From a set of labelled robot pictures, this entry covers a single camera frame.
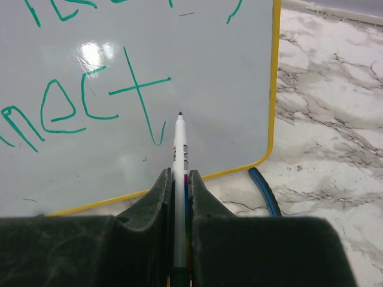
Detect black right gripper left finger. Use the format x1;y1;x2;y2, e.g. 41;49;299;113
1;169;172;286

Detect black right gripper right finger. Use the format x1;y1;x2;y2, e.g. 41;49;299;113
189;170;357;286

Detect white green whiteboard marker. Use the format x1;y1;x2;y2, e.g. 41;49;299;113
169;112;190;286

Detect yellow framed whiteboard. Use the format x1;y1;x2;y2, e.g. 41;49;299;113
1;1;281;217

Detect blue handled cutting pliers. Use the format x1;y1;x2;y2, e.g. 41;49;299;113
248;167;282;217

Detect aluminium table edge frame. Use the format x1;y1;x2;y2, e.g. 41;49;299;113
282;1;382;26

